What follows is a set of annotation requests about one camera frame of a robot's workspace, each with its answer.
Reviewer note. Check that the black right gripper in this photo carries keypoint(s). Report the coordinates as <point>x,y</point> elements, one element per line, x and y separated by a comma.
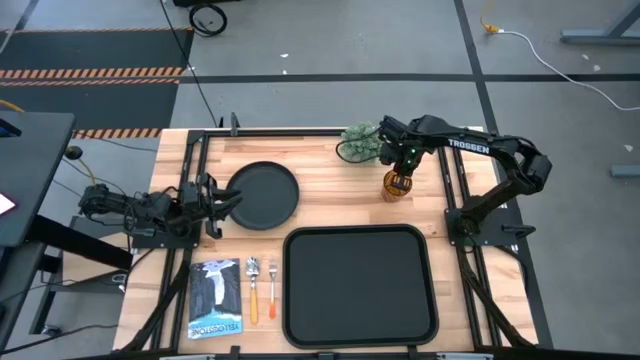
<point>400,157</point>

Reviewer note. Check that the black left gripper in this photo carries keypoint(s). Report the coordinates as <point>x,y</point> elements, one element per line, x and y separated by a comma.
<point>192,202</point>

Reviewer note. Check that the amber plastic cup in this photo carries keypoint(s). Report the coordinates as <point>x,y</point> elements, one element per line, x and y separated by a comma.
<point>387,192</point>

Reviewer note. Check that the round black plate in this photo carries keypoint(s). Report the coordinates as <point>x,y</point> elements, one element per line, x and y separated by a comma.
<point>265,197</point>

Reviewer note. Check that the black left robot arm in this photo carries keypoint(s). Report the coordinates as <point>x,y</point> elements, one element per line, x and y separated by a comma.
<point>150,207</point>

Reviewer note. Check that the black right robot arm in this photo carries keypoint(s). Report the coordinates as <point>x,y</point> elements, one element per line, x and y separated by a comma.
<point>470,145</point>

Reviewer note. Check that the black square tray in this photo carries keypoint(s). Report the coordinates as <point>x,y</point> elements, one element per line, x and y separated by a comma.
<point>360,287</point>

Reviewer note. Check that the small green artificial plant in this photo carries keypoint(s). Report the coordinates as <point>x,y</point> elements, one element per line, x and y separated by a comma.
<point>360,142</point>

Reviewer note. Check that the Yellowstone waterfall book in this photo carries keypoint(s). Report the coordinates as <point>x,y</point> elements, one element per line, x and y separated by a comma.
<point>215,300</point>

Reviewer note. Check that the black side desk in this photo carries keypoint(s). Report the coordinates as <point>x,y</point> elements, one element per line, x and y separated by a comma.
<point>30,175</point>

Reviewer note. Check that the black mat with hazard stripes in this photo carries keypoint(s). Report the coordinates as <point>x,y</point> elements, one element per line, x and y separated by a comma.
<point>90,50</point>

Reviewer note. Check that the grey desk foot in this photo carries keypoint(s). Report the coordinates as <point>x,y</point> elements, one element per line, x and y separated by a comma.
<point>625,171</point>

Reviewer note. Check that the grey desk leg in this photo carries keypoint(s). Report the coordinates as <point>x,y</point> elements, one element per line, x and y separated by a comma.
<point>600,35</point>

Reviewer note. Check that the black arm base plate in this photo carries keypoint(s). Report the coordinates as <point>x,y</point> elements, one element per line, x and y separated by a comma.
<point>165,241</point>
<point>492,230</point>

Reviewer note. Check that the black frame clamp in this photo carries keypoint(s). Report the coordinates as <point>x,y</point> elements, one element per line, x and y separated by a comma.
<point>234,349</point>
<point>234,124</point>

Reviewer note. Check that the black aluminium table frame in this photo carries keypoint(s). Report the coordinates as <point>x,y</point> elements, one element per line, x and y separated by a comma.
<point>320,132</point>

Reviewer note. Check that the silver frame bracket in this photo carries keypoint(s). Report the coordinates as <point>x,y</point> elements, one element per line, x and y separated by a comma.
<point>465,357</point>
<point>187,357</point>

